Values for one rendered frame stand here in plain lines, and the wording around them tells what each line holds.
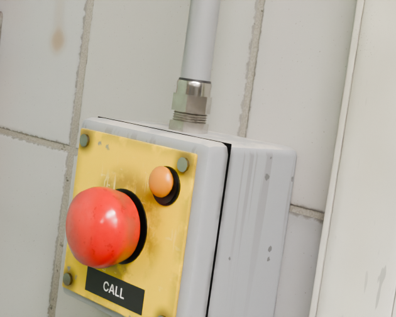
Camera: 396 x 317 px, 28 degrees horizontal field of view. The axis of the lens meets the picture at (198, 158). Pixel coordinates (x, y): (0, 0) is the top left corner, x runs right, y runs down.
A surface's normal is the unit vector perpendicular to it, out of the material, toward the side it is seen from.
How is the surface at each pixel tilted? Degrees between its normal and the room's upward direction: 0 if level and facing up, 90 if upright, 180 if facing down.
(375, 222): 90
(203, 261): 90
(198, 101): 90
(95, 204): 61
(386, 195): 90
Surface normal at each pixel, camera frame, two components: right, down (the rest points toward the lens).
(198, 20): -0.30, 0.05
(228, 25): -0.70, -0.03
